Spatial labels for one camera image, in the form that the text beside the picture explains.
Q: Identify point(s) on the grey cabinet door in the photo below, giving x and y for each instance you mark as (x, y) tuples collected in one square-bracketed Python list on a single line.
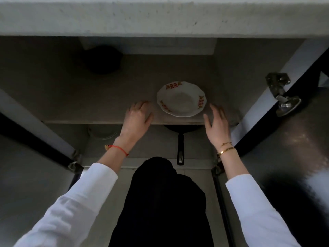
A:
[(28, 172)]

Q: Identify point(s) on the person's left forearm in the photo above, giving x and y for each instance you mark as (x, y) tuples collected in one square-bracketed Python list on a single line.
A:
[(77, 200)]

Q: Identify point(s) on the person's right thumb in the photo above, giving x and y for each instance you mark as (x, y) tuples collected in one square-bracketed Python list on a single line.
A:
[(207, 122)]

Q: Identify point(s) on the black frying pan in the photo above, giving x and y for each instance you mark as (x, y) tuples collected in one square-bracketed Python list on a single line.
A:
[(180, 146)]

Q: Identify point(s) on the person's right hand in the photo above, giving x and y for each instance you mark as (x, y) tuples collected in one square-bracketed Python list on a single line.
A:
[(218, 128)]

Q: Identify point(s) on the grey cabinet shelf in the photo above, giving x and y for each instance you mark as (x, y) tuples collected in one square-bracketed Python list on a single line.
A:
[(102, 100)]

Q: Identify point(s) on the pale round container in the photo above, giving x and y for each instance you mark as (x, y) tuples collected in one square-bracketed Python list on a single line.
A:
[(102, 132)]

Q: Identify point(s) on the person's left thumb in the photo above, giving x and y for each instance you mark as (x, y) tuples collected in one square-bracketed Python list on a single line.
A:
[(149, 119)]

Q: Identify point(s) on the dark glossy cabinet door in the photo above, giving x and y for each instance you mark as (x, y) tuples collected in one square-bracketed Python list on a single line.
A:
[(287, 156)]

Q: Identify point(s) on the person's left hand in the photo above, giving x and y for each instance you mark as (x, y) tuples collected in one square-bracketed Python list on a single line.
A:
[(135, 123)]

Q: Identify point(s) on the person's right forearm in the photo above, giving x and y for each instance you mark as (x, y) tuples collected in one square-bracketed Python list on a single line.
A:
[(252, 208)]

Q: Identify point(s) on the small metal cabinet hinge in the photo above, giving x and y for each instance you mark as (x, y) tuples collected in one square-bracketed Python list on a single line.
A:
[(74, 164)]

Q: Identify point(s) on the dark round pot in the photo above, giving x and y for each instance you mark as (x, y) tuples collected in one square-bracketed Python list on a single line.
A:
[(102, 60)]

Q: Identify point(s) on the large metal cabinet hinge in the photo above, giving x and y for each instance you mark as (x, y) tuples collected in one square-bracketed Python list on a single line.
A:
[(281, 97)]

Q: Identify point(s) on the white floral deep plate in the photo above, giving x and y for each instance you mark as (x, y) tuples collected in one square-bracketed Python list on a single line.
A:
[(181, 100)]

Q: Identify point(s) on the person's black clothing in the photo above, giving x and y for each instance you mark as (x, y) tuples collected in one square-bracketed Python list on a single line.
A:
[(162, 208)]

